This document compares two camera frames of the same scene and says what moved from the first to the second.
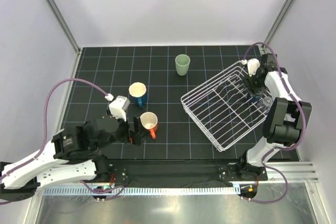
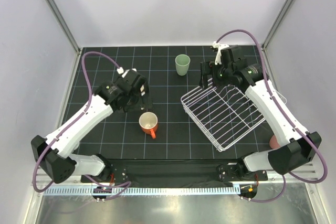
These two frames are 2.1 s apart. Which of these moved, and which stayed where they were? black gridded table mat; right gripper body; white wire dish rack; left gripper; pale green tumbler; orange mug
Moved: left gripper; right gripper body
Stayed: orange mug; black gridded table mat; pale green tumbler; white wire dish rack
